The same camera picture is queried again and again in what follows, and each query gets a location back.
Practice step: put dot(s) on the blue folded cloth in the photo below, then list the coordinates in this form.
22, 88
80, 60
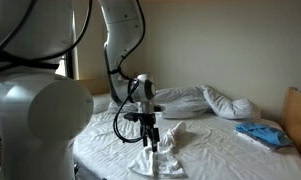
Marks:
265, 131

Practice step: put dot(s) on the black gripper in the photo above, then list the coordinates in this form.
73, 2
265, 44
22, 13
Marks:
147, 121

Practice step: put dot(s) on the grey duvet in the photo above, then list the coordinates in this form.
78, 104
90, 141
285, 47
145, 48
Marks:
180, 101

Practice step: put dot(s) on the mattress with white sheet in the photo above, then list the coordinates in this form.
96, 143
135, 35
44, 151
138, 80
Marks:
216, 150

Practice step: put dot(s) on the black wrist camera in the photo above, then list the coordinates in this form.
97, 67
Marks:
131, 116

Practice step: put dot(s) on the white towel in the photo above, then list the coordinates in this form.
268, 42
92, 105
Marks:
160, 163

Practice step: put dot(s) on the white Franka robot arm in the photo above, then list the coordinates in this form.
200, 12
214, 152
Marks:
36, 110

